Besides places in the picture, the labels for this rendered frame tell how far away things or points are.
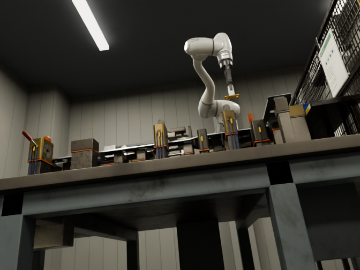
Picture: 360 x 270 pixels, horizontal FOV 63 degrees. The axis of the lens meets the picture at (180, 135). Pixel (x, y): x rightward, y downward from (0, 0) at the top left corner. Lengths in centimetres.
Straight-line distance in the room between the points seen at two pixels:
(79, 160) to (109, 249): 299
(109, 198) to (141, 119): 391
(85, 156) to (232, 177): 87
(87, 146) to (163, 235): 288
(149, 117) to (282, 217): 405
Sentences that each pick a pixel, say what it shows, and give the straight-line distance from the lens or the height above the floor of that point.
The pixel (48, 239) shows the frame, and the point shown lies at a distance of 133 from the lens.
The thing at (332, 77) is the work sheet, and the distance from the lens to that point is 183.
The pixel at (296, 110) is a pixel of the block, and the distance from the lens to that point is 156.
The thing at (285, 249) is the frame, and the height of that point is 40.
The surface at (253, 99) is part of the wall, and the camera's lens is 487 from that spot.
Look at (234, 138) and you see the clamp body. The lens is 138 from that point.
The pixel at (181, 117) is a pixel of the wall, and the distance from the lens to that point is 473.
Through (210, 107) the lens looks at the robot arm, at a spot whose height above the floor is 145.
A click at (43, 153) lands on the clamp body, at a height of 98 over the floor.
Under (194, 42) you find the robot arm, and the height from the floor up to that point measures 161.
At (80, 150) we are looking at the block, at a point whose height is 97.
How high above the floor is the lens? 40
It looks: 23 degrees up
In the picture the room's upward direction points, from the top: 6 degrees counter-clockwise
